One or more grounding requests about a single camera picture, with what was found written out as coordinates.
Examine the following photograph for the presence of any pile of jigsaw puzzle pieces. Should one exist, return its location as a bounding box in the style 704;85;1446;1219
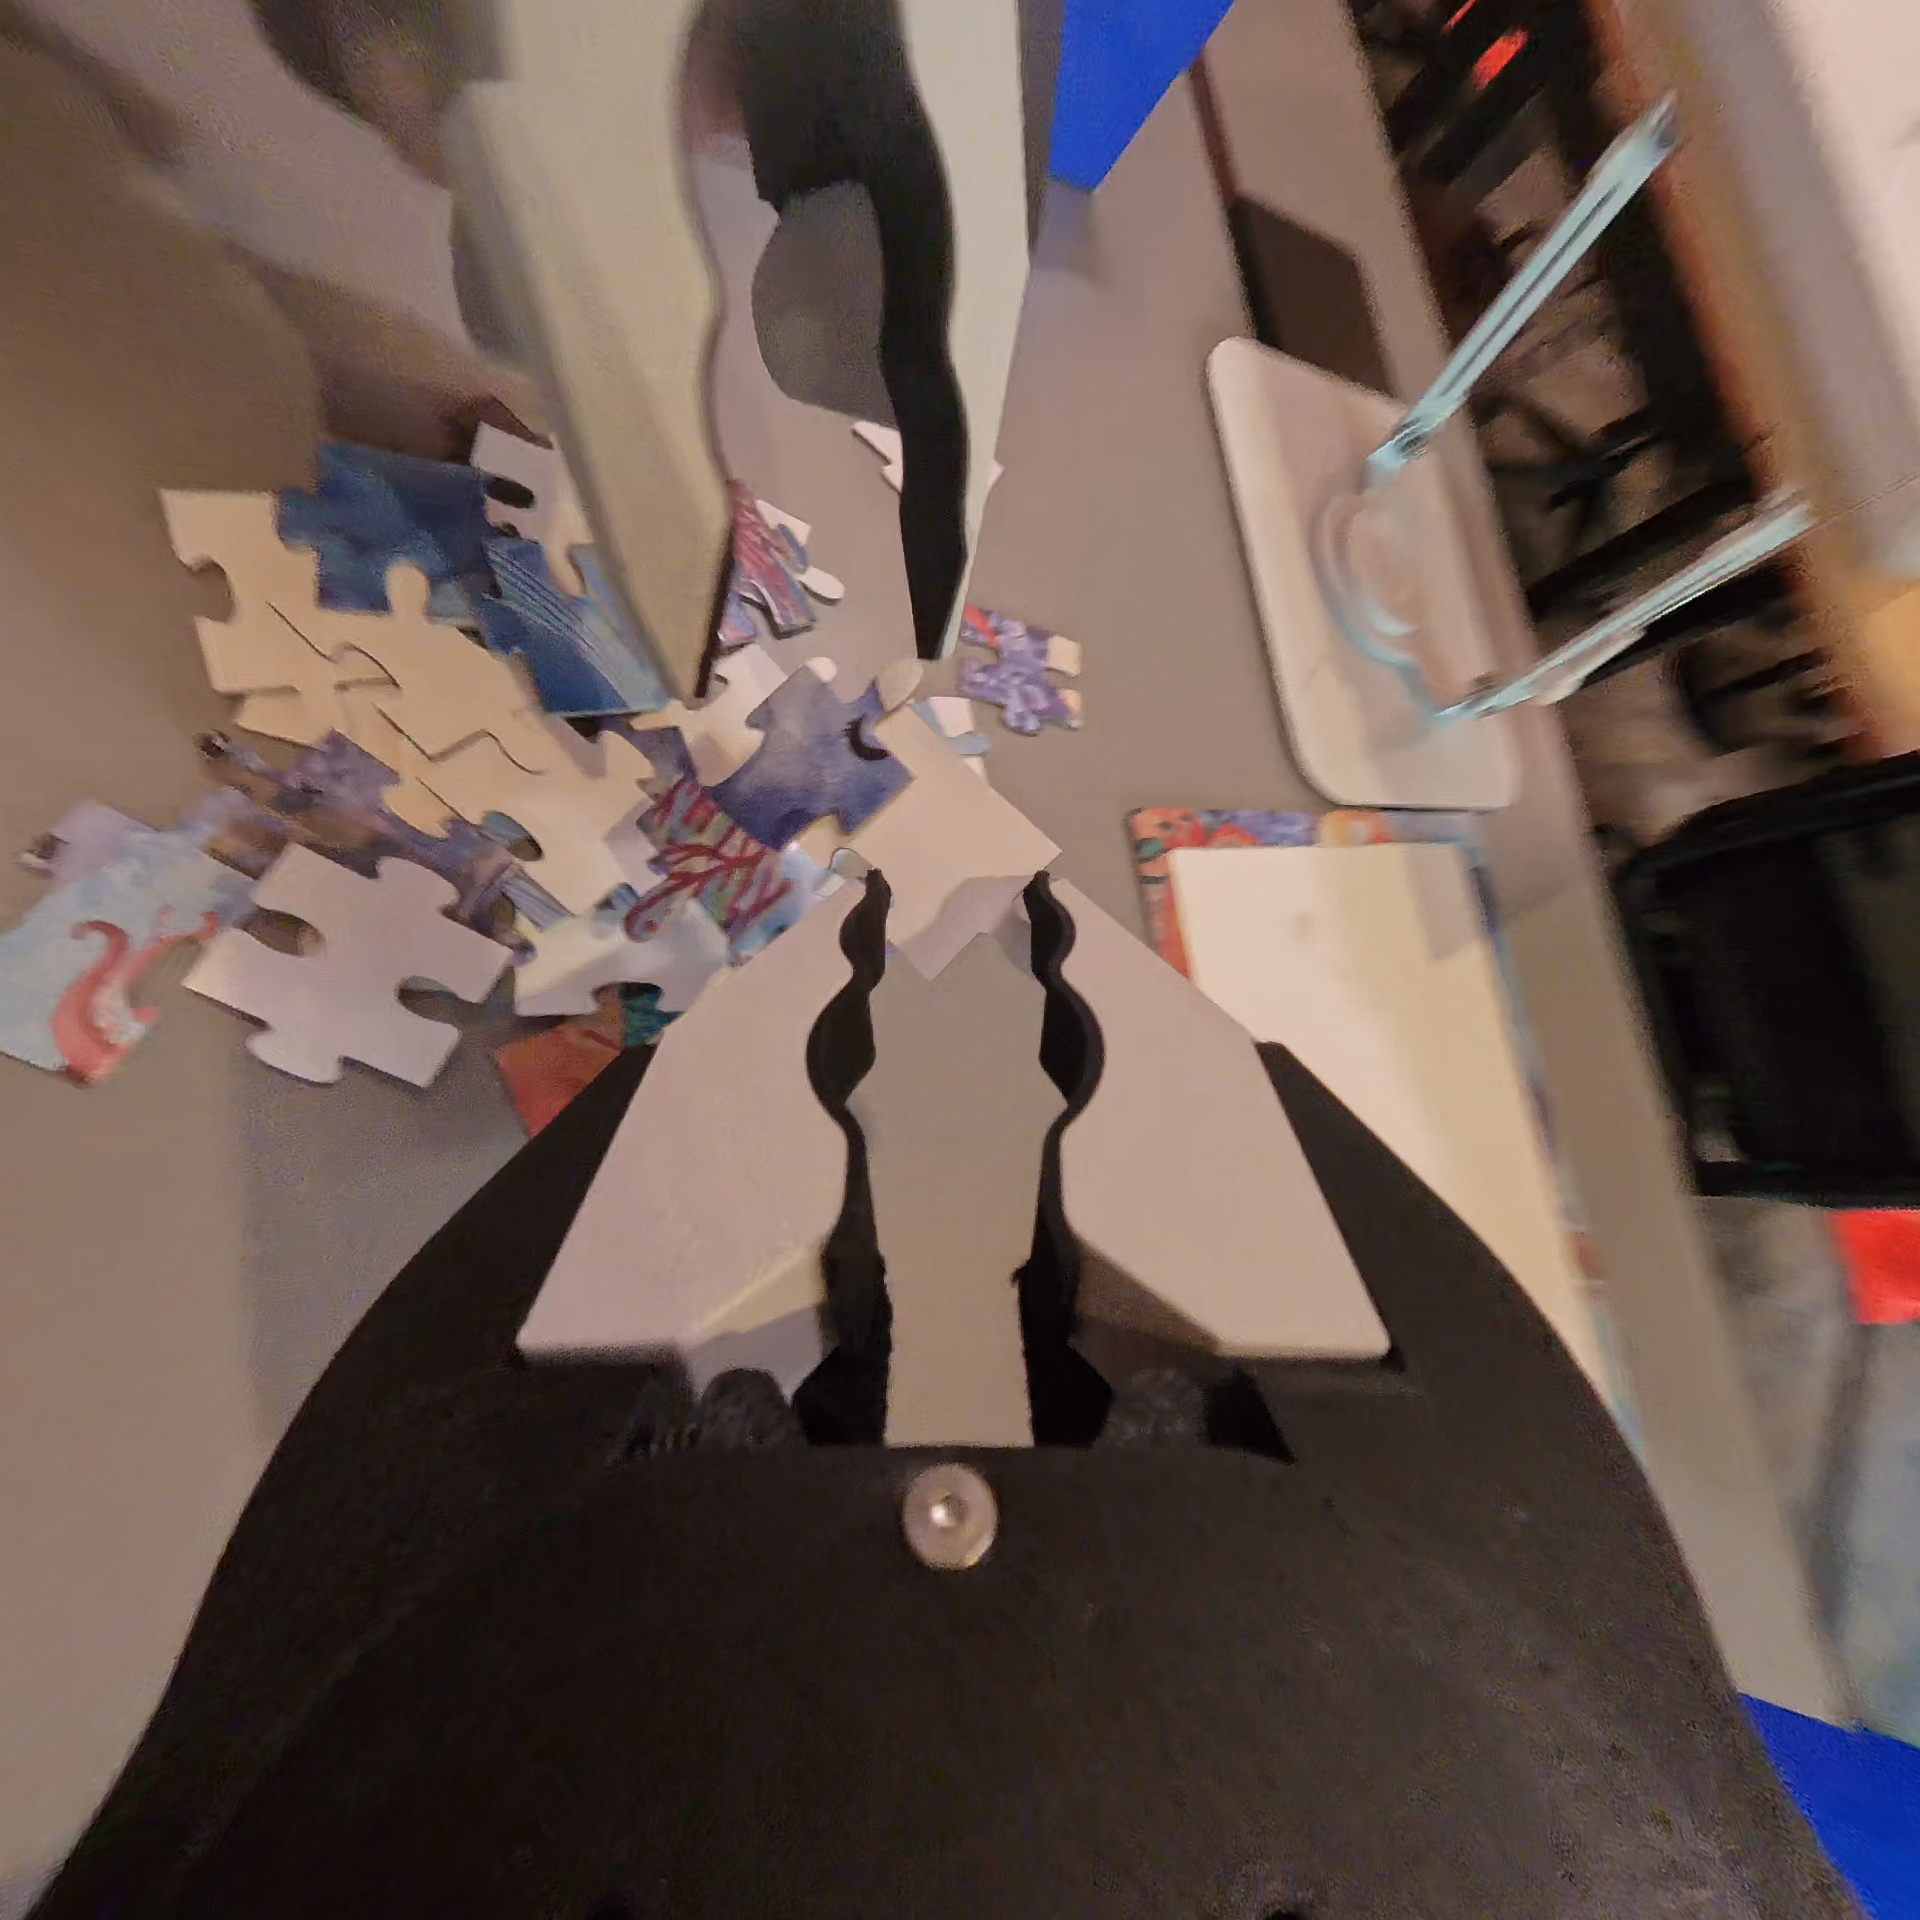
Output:
0;420;1086;1133

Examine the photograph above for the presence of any dark wooden furniture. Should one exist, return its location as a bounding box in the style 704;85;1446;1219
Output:
1351;0;1920;751

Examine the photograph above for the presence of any red object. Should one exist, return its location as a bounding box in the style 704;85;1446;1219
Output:
1834;1212;1920;1326

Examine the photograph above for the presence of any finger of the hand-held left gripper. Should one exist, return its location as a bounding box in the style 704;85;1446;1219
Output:
448;0;742;706
731;0;1041;666

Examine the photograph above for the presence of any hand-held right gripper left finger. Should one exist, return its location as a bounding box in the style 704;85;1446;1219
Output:
514;871;895;1448

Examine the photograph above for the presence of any blue plastic bin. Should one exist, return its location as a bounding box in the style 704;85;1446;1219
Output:
1048;0;1240;192

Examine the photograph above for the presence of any single jigsaw puzzle piece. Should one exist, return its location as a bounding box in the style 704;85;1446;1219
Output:
855;704;1059;975

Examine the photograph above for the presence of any puzzle board with colourful border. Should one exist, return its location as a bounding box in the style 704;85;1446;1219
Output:
1124;806;1601;1322

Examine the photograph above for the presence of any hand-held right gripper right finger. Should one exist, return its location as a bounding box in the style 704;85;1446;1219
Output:
1020;871;1391;1448

